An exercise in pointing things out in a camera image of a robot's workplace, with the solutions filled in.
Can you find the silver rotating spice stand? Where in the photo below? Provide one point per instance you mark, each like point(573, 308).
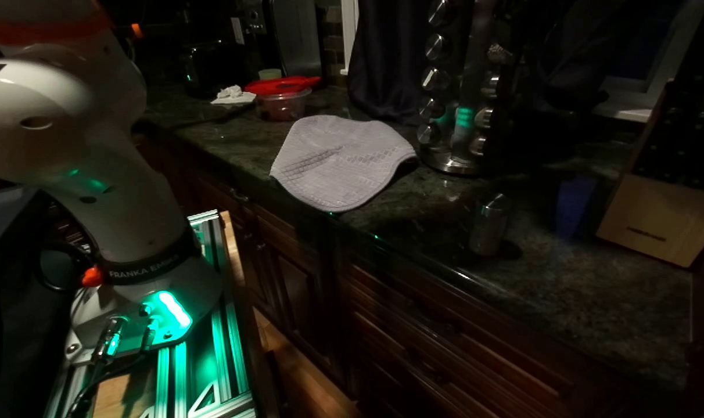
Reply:
point(451, 152)

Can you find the spice jar with silver cap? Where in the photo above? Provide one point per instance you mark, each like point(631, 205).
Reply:
point(489, 226)

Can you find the grey waffle cloth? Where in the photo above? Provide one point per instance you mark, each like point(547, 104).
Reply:
point(340, 158)

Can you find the red plastic container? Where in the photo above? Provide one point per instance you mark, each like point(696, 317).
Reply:
point(281, 91)

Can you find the dark wooden cabinet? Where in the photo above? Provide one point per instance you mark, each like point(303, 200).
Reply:
point(412, 332)

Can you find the black curtain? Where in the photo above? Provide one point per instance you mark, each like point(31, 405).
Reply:
point(382, 55)

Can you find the white crumpled cloth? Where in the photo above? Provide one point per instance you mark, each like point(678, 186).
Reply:
point(232, 97)

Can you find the grey rectangular appliance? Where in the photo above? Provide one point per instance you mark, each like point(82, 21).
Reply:
point(295, 36)

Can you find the blue cup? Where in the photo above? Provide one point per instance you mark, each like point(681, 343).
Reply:
point(575, 205)

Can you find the wooden knife block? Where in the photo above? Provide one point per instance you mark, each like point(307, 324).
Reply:
point(660, 216)

